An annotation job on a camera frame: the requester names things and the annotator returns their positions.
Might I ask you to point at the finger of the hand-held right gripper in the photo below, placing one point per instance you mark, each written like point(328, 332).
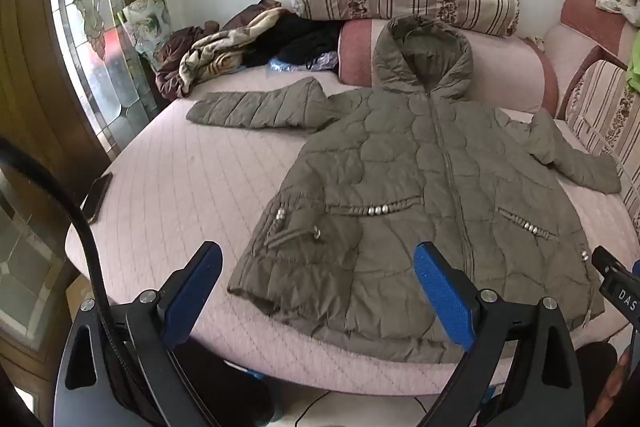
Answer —
point(605, 264)

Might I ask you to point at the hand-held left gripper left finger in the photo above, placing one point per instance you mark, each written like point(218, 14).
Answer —
point(192, 287)

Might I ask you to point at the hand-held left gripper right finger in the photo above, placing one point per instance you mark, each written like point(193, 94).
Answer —
point(445, 292)

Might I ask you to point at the olive quilted hooded jacket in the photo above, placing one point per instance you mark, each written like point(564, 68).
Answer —
point(400, 207)

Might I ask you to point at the pink quilted bed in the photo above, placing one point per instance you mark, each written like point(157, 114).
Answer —
point(175, 187)

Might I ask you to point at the black smartphone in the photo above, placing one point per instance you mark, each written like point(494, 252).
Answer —
point(97, 197)

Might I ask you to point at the striped floral cushion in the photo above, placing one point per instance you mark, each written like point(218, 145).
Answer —
point(605, 117)

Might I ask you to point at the green cloth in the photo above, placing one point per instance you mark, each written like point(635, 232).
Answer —
point(634, 72)

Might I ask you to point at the dark brown blanket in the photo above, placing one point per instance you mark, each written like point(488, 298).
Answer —
point(170, 67)

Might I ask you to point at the pink bolster pillow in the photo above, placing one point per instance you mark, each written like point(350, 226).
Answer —
point(505, 67)

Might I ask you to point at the beige patterned blanket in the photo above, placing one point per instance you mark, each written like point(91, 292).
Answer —
point(220, 52)

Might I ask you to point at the blue plastic bag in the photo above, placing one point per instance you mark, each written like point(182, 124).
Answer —
point(290, 66)

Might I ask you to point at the pink headboard cushion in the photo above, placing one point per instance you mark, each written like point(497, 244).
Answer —
point(590, 19)

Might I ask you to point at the green floral cushion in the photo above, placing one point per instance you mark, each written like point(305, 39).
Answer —
point(145, 24)

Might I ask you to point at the stained glass wooden door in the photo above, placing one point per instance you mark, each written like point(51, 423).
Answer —
point(45, 57)

